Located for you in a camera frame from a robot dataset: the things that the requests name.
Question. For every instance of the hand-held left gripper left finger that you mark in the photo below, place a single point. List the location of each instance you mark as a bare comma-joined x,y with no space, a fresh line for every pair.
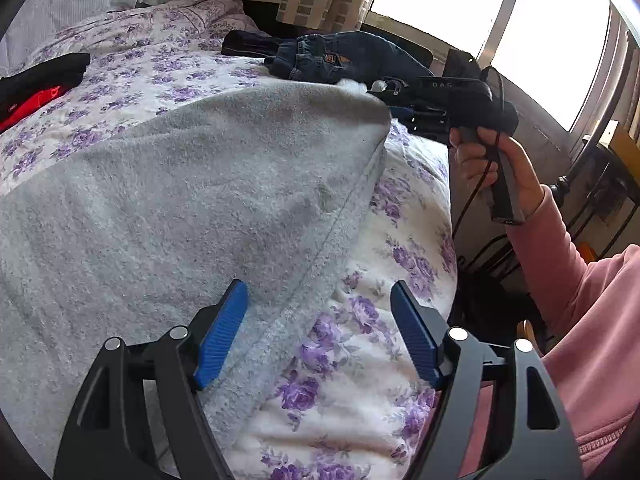
220,340

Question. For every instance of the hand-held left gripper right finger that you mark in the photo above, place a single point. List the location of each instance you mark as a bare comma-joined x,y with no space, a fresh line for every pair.
417,340

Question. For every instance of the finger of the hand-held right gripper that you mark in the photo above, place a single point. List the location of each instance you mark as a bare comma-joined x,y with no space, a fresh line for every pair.
392,91
422,117

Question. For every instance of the person's right forearm pink sleeve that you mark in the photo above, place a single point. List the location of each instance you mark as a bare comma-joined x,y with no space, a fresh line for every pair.
565,260

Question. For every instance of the person's right hand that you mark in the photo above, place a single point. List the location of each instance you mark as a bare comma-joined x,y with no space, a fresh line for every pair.
520,170

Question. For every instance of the blue denim jeans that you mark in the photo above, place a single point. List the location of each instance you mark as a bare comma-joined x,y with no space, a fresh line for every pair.
370,52

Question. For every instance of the purple floral bed sheet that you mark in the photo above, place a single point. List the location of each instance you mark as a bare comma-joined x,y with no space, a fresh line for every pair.
350,410

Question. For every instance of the bright window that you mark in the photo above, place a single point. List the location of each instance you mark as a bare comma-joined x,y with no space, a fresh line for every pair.
550,35

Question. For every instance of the dark navy garment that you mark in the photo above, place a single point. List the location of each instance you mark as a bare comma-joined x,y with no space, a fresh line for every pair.
245,42

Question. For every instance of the yellow wooden board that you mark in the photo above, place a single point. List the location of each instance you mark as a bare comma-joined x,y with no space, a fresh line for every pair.
625,147

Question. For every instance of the person's pink sweater torso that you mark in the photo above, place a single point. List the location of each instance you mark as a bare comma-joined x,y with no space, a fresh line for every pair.
600,385

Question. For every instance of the red folded garment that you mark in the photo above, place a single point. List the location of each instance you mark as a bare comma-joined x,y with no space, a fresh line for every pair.
30,105

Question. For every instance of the black folded garment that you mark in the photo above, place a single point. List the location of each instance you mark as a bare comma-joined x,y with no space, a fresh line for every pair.
45,77

